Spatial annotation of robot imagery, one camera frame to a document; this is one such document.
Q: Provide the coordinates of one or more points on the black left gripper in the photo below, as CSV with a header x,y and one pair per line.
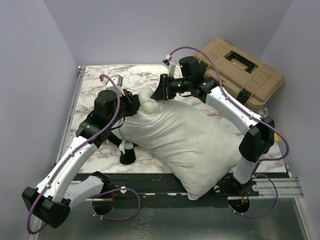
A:
x,y
133,104

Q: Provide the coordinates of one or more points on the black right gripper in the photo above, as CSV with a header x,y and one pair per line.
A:
x,y
163,92

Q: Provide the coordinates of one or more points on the black and white checkered pillowcase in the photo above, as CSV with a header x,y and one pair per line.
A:
x,y
125,149

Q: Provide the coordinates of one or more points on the white pillow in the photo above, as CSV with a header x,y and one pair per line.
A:
x,y
196,149

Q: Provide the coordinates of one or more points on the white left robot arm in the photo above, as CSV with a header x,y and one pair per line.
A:
x,y
53,198

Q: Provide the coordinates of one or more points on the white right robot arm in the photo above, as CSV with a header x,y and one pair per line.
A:
x,y
258,136

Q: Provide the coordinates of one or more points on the tan plastic toolbox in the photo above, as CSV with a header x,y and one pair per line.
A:
x,y
250,81

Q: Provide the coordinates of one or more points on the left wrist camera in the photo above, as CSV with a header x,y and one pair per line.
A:
x,y
117,80

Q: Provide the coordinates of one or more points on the aluminium left side rail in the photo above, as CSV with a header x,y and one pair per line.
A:
x,y
69,120

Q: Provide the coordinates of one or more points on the black front mounting rail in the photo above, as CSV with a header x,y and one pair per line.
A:
x,y
150,190

